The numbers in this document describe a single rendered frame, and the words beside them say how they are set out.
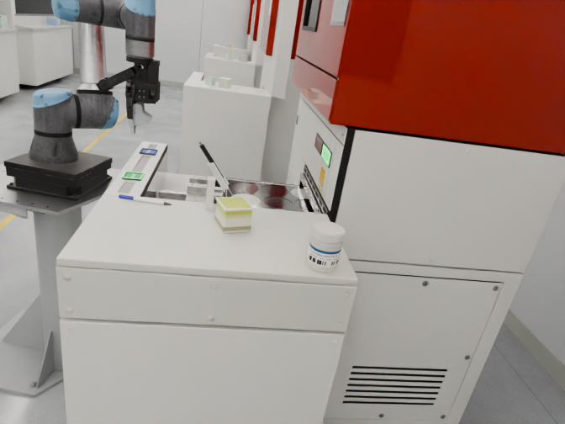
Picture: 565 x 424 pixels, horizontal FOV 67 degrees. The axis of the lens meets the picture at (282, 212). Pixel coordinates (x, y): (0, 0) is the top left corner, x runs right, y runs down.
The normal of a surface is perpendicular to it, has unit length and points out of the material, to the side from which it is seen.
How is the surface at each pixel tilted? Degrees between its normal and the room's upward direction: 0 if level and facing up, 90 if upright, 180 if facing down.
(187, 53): 90
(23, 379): 0
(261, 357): 90
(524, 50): 90
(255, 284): 90
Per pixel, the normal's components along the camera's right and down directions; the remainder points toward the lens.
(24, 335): -0.12, 0.38
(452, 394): 0.11, 0.41
